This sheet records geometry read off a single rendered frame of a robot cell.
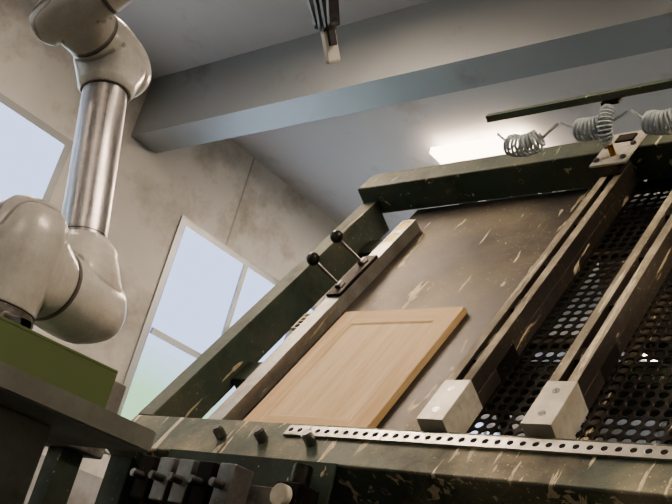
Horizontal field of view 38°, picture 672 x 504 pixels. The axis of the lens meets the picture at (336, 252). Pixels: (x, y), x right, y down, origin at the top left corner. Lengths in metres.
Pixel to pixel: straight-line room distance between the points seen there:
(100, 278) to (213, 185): 4.36
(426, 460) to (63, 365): 0.67
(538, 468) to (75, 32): 1.31
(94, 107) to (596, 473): 1.28
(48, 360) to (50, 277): 0.22
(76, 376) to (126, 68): 0.81
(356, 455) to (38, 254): 0.71
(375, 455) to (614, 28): 2.56
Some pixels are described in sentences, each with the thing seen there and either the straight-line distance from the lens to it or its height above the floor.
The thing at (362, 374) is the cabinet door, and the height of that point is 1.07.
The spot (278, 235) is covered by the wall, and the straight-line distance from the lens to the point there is 6.71.
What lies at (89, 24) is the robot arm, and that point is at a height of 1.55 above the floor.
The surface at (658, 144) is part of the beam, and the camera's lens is 2.68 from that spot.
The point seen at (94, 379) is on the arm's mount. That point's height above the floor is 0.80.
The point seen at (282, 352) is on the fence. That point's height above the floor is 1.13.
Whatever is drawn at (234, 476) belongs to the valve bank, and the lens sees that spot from 1.97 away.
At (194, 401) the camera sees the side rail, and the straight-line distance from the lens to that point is 2.59.
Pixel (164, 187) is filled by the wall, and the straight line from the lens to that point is 6.06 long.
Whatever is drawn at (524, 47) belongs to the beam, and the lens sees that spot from 4.27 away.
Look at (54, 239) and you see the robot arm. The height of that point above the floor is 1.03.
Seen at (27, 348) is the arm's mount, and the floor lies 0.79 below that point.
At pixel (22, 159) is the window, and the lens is 5.49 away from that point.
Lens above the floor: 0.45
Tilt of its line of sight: 23 degrees up
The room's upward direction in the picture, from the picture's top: 15 degrees clockwise
